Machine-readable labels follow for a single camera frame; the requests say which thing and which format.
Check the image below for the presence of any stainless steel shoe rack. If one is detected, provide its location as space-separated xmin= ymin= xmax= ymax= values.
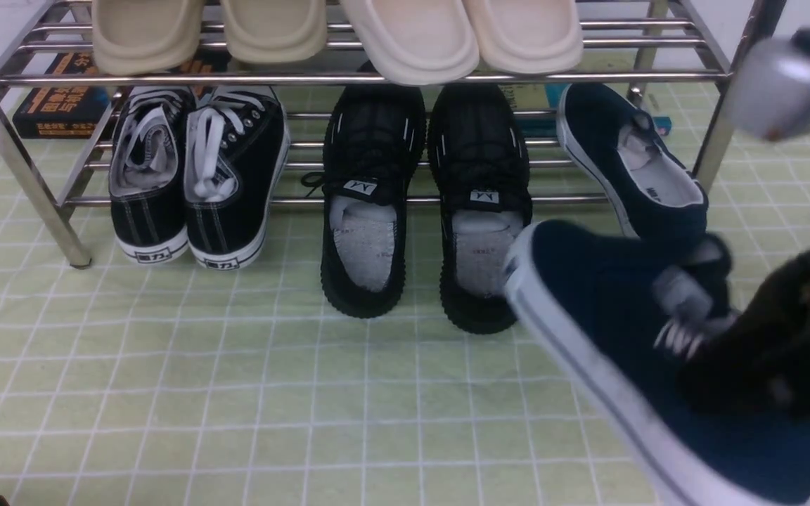
xmin=0 ymin=1 xmax=785 ymax=269

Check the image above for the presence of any black knit sneaker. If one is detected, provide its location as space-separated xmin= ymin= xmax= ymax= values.
xmin=301 ymin=84 xmax=427 ymax=319
xmin=427 ymin=83 xmax=533 ymax=335

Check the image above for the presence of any beige slipper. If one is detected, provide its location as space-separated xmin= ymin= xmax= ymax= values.
xmin=92 ymin=1 xmax=205 ymax=76
xmin=221 ymin=1 xmax=328 ymax=64

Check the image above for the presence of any teal cover book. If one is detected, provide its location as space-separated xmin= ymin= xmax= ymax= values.
xmin=499 ymin=83 xmax=673 ymax=138

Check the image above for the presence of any black canvas sneaker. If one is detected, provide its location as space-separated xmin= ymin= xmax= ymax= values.
xmin=108 ymin=86 xmax=197 ymax=265
xmin=184 ymin=86 xmax=290 ymax=271

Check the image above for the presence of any black canvas sneaker right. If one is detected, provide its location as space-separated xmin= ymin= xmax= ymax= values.
xmin=184 ymin=86 xmax=290 ymax=271

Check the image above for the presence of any black orange book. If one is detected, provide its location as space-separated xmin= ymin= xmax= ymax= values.
xmin=13 ymin=51 xmax=231 ymax=139

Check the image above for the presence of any cream slipper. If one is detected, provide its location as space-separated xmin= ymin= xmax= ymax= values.
xmin=463 ymin=1 xmax=583 ymax=76
xmin=340 ymin=1 xmax=481 ymax=86

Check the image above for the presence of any navy slip-on shoe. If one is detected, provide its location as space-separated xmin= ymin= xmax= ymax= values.
xmin=504 ymin=220 xmax=810 ymax=505
xmin=556 ymin=82 xmax=709 ymax=249

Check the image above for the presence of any cream slipper far right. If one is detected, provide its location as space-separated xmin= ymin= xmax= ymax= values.
xmin=463 ymin=1 xmax=583 ymax=76

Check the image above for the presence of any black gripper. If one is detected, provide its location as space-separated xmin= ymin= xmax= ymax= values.
xmin=679 ymin=235 xmax=810 ymax=415

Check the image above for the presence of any beige slipper far left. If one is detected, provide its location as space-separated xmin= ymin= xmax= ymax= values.
xmin=92 ymin=1 xmax=205 ymax=76

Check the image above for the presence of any black canvas sneaker left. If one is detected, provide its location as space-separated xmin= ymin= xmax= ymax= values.
xmin=108 ymin=86 xmax=197 ymax=265

